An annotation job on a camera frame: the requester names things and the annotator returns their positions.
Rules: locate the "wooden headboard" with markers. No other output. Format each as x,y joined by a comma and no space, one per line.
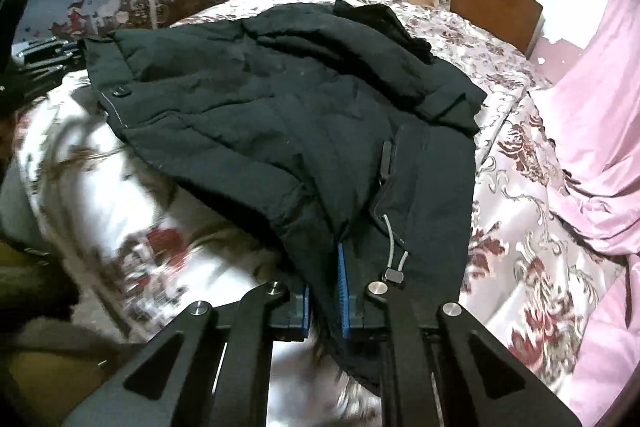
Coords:
518,22

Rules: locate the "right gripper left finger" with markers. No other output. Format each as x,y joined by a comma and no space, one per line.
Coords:
209,367

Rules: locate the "pink curtain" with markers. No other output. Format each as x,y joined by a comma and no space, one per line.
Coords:
592,115

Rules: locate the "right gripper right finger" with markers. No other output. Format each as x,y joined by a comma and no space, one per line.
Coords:
403,335

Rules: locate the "black padded jacket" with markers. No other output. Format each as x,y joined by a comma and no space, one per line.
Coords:
326,131

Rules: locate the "floral satin bedspread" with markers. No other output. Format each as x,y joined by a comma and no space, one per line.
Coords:
149,248

